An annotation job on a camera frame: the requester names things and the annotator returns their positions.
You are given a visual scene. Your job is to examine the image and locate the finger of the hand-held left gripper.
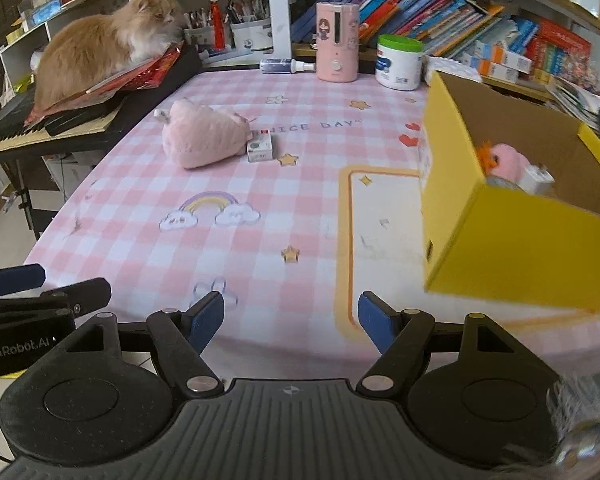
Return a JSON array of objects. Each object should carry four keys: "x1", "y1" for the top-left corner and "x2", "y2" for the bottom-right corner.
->
[
  {"x1": 0, "y1": 278, "x2": 112, "y2": 317},
  {"x1": 0, "y1": 263, "x2": 47, "y2": 298}
]

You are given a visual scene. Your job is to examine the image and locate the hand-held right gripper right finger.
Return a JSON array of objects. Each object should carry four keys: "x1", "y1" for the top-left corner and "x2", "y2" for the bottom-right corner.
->
[{"x1": 356, "y1": 290, "x2": 520, "y2": 397}]

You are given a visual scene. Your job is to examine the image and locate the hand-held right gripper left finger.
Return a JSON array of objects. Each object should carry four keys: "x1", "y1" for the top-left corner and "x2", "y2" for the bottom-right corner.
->
[{"x1": 55, "y1": 290, "x2": 226, "y2": 397}]

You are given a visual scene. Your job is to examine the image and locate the yellow cardboard box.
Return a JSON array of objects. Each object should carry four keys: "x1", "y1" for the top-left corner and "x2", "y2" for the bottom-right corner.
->
[{"x1": 419, "y1": 71, "x2": 600, "y2": 314}]

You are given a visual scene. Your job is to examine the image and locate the black keyboard stand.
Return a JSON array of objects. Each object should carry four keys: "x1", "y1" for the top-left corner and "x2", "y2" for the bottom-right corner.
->
[{"x1": 0, "y1": 156, "x2": 43, "y2": 242}]

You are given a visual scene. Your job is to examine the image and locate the black keyboard piano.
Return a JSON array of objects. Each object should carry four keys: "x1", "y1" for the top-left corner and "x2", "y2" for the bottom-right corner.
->
[{"x1": 0, "y1": 50, "x2": 204, "y2": 167}]

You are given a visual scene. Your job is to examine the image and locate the small white card box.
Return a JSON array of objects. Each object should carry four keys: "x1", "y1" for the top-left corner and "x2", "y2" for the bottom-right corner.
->
[{"x1": 246, "y1": 131, "x2": 275, "y2": 164}]

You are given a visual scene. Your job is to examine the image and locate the pink plush toy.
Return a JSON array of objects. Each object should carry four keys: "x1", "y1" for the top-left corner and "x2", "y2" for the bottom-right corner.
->
[{"x1": 155, "y1": 98, "x2": 254, "y2": 170}]

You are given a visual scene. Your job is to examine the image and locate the pink fuzzy toy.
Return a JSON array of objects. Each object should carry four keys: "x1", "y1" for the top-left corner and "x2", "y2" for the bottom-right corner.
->
[{"x1": 476, "y1": 141, "x2": 531, "y2": 184}]

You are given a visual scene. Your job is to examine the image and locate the white power adapter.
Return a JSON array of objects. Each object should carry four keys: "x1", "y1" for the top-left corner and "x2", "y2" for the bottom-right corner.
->
[{"x1": 520, "y1": 162, "x2": 555, "y2": 195}]

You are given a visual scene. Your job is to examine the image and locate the white side shelf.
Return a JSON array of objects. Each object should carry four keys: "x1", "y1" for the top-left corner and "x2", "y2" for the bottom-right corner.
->
[{"x1": 0, "y1": 0, "x2": 267, "y2": 92}]

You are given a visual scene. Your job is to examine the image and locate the orange fluffy cat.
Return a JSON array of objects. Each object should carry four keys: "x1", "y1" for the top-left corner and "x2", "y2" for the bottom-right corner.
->
[{"x1": 32, "y1": 0, "x2": 187, "y2": 111}]

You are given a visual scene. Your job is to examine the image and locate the white jar with green lid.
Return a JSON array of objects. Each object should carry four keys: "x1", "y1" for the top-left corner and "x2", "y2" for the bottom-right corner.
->
[{"x1": 375, "y1": 35, "x2": 425, "y2": 92}]

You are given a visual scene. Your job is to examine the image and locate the white quilted bag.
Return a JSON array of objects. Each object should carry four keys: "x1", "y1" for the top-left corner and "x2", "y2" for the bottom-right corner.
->
[{"x1": 422, "y1": 55, "x2": 483, "y2": 84}]

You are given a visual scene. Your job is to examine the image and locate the small spray bottle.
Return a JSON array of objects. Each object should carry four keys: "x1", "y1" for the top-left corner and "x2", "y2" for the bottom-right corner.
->
[{"x1": 259, "y1": 57, "x2": 317, "y2": 75}]

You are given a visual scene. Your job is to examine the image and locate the orange and white carton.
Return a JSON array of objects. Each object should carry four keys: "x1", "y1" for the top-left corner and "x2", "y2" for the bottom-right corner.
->
[
  {"x1": 474, "y1": 41, "x2": 534, "y2": 74},
  {"x1": 480, "y1": 61, "x2": 522, "y2": 86}
]

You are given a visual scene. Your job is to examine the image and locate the pink humidifier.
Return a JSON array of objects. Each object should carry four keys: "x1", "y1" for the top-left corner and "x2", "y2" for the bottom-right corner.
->
[{"x1": 315, "y1": 2, "x2": 360, "y2": 82}]

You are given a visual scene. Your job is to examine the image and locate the white pen holder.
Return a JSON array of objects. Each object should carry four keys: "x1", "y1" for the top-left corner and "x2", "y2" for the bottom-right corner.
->
[
  {"x1": 228, "y1": 16, "x2": 273, "y2": 52},
  {"x1": 182, "y1": 7, "x2": 222, "y2": 52}
]

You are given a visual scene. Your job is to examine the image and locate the stack of paper booklets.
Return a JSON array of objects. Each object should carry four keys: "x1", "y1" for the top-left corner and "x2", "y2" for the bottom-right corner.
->
[{"x1": 545, "y1": 77, "x2": 600, "y2": 122}]

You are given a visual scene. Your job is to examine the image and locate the white bookshelf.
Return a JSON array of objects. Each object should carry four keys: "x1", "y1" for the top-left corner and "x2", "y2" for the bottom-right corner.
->
[{"x1": 265, "y1": 0, "x2": 600, "y2": 107}]

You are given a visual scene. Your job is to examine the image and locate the stack of red boxes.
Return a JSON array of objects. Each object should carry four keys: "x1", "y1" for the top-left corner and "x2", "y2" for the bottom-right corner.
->
[{"x1": 527, "y1": 17, "x2": 594, "y2": 87}]

